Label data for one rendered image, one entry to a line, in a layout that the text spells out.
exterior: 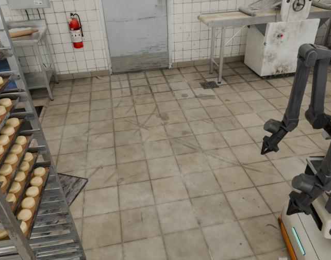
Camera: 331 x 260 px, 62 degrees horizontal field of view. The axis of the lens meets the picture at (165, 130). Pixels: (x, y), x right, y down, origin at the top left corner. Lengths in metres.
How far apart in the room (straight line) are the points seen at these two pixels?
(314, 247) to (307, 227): 0.14
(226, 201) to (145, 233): 0.73
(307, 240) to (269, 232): 0.39
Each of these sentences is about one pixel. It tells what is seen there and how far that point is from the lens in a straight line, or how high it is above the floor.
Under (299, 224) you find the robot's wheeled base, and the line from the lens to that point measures 2.06.
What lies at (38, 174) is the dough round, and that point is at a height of 0.97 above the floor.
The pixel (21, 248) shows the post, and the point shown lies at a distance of 1.14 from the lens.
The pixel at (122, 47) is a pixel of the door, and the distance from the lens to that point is 4.80.
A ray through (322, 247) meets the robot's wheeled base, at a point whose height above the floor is 0.28.
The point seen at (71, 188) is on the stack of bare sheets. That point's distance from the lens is 2.68.
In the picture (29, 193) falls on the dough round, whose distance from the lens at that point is 1.30.
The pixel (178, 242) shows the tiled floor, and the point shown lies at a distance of 2.17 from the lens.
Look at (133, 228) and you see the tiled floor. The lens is 2.26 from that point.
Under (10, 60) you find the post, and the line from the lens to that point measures 1.21.
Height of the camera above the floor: 1.80
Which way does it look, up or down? 34 degrees down
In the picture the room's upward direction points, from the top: 2 degrees counter-clockwise
